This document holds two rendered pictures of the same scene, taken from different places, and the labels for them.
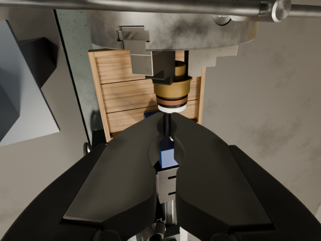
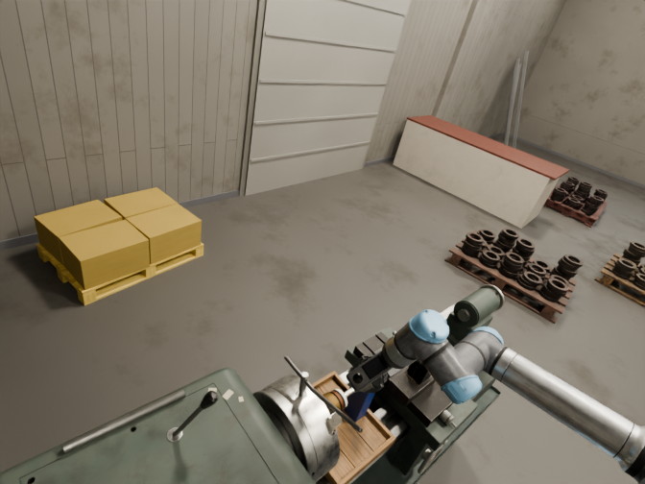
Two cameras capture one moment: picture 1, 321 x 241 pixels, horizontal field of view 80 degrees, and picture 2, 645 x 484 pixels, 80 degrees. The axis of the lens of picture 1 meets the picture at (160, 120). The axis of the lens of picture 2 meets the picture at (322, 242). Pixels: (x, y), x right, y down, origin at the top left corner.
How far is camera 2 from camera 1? 0.99 m
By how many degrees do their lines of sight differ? 28
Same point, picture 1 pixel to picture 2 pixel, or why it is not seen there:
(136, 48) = (332, 423)
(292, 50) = (186, 318)
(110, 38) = (334, 438)
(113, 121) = (376, 443)
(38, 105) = not seen: outside the picture
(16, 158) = not seen: outside the picture
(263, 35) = (187, 360)
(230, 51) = not seen: hidden behind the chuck
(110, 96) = (360, 456)
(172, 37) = (322, 408)
